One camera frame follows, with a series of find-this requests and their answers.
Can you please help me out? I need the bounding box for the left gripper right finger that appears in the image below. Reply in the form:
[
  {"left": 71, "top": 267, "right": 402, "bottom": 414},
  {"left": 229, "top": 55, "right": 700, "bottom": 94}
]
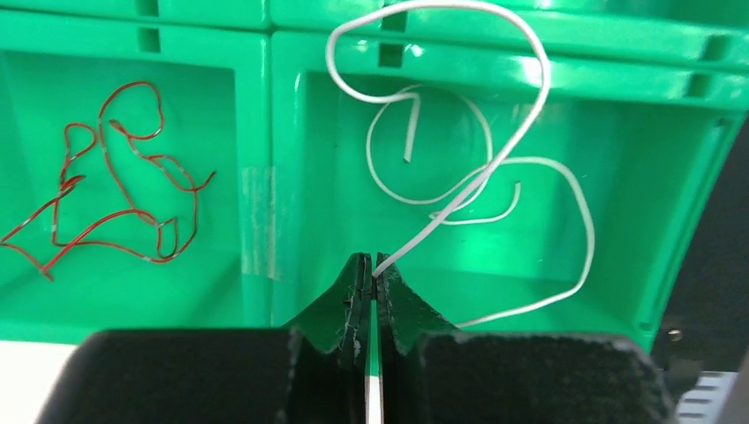
[{"left": 374, "top": 267, "right": 677, "bottom": 423}]

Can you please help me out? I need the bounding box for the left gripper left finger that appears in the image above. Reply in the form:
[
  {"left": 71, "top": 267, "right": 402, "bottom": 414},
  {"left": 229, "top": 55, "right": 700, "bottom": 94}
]
[{"left": 38, "top": 253, "right": 372, "bottom": 423}]

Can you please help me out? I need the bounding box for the white wire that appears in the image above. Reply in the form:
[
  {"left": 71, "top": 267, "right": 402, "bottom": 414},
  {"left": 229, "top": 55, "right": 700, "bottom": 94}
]
[{"left": 325, "top": 0, "right": 597, "bottom": 329}]

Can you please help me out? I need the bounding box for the red wire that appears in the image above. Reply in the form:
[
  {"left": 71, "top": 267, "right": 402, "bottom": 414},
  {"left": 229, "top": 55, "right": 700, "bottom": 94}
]
[{"left": 0, "top": 80, "right": 217, "bottom": 284}]

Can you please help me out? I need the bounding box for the green six-compartment tray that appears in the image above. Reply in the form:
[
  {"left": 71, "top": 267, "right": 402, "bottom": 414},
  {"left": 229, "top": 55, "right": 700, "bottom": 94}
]
[{"left": 1, "top": 1, "right": 748, "bottom": 348}]

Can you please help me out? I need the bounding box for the left white cable duct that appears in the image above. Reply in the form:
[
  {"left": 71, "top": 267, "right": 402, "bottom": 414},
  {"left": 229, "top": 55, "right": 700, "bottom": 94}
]
[{"left": 677, "top": 371, "right": 738, "bottom": 424}]

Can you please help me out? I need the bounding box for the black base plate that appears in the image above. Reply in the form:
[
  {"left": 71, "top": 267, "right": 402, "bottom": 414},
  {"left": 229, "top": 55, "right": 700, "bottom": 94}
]
[{"left": 651, "top": 125, "right": 748, "bottom": 400}]

